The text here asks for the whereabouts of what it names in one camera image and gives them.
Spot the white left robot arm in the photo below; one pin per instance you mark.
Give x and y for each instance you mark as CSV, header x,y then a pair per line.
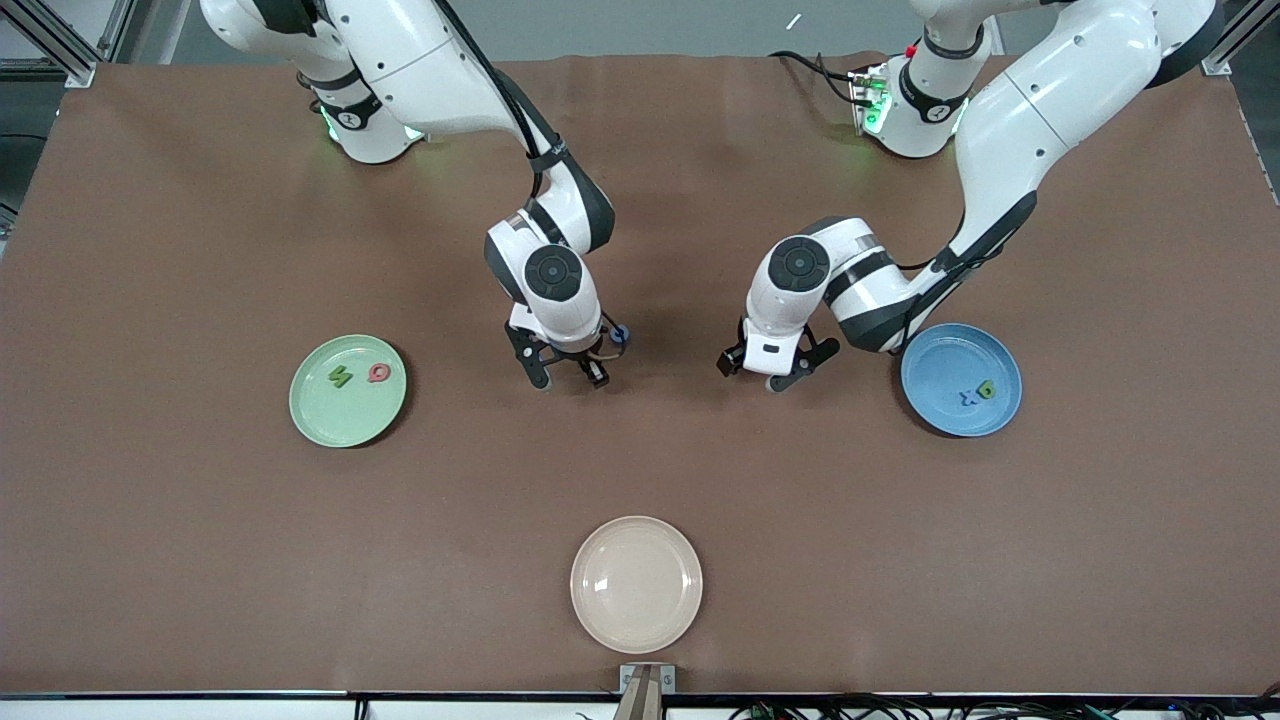
x,y
1050,100

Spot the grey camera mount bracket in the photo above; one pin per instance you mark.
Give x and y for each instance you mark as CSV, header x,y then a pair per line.
x,y
645,700

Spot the green plate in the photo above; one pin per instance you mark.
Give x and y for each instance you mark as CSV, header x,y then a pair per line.
x,y
345,420

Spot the blue plate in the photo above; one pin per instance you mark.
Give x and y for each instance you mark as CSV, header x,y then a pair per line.
x,y
940,370

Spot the aluminium frame profile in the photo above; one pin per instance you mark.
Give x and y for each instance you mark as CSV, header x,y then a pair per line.
x,y
1215,62
75,68

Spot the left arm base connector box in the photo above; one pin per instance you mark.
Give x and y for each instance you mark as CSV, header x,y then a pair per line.
x,y
868,100

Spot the green letter N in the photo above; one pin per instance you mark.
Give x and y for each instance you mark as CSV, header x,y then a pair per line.
x,y
340,378

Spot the cream plate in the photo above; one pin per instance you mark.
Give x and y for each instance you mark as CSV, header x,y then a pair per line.
x,y
636,585

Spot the red letter Q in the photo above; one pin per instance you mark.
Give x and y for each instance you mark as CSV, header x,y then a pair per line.
x,y
371,373

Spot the blue letter C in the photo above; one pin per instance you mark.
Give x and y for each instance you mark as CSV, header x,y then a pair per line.
x,y
625,335

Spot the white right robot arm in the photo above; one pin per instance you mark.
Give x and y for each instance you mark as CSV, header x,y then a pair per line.
x,y
420,70

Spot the green letter q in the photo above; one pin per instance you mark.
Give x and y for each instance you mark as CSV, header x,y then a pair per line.
x,y
992,388

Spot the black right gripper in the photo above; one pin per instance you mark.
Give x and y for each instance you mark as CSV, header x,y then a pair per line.
x,y
574,356

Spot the brown table cover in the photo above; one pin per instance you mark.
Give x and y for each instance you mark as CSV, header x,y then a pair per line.
x,y
850,550

